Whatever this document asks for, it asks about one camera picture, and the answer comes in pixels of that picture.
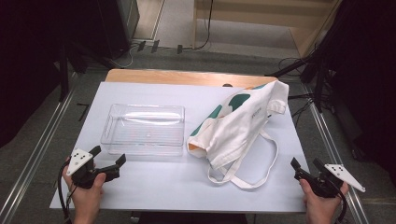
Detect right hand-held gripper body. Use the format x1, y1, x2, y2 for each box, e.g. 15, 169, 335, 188
294, 163, 366, 199

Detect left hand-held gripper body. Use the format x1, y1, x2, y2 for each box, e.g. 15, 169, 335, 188
65, 147, 108, 190

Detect clear plastic container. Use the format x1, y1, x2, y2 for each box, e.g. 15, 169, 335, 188
100, 103, 186, 157

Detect white canvas tote bag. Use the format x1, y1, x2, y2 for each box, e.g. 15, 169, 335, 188
186, 79, 290, 190

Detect person's right hand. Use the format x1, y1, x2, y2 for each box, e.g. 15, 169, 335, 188
299, 178, 349, 217

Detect person's left hand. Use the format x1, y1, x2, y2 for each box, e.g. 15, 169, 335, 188
62, 157, 106, 217

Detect white table cover sheet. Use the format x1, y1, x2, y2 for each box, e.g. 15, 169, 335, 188
49, 81, 313, 215

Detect person's dark clothing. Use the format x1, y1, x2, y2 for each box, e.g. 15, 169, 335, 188
136, 212, 249, 224

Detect black tripod leg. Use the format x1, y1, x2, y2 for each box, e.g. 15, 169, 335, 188
264, 55, 316, 78

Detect dark curtain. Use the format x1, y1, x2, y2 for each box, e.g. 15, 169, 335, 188
0, 0, 68, 148
311, 0, 396, 186

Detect wooden table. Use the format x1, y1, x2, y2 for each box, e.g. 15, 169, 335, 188
105, 68, 283, 90

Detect black cabinet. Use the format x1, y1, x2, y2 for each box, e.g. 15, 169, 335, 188
66, 0, 141, 68

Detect metal floor rail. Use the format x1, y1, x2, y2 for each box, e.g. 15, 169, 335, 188
0, 88, 78, 224
302, 83, 371, 224

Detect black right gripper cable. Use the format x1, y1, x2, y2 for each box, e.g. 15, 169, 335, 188
333, 189, 348, 224

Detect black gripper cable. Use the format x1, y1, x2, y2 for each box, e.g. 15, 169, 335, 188
333, 189, 348, 224
57, 161, 76, 224

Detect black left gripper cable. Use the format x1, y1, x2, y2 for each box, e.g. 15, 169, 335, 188
57, 161, 76, 224

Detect black floor cables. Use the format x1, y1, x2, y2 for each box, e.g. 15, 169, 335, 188
277, 56, 321, 127

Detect black stand post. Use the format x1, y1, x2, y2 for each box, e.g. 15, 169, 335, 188
58, 43, 71, 103

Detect white floor cable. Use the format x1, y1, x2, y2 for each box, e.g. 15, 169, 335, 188
113, 42, 143, 69

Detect light wooden furniture frame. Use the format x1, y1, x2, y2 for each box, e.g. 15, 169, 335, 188
191, 0, 344, 60

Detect black hanging cable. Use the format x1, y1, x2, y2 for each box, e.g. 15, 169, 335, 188
182, 0, 215, 51

